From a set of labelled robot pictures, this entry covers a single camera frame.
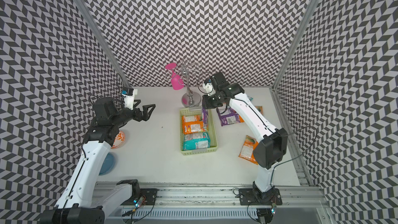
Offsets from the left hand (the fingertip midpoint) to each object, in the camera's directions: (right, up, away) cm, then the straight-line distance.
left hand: (146, 104), depth 73 cm
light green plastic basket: (+32, -18, +23) cm, 43 cm away
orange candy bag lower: (+52, -26, +14) cm, 60 cm away
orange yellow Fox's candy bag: (+19, -13, +23) cm, 33 cm away
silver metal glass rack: (+18, +3, +37) cm, 42 cm away
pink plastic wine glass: (+9, +14, +30) cm, 34 cm away
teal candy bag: (+23, -21, +16) cm, 35 cm away
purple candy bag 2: (+28, -5, +6) cm, 29 cm away
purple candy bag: (+42, -8, +25) cm, 49 cm away
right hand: (+28, -1, +6) cm, 29 cm away
